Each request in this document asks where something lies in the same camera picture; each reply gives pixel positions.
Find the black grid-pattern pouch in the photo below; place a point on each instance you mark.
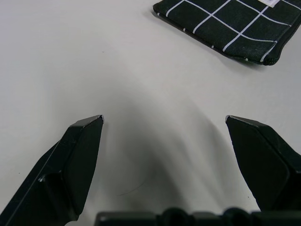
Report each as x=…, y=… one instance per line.
x=223, y=28

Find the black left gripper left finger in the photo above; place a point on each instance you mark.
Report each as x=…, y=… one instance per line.
x=77, y=164

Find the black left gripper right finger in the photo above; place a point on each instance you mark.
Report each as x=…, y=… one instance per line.
x=261, y=160

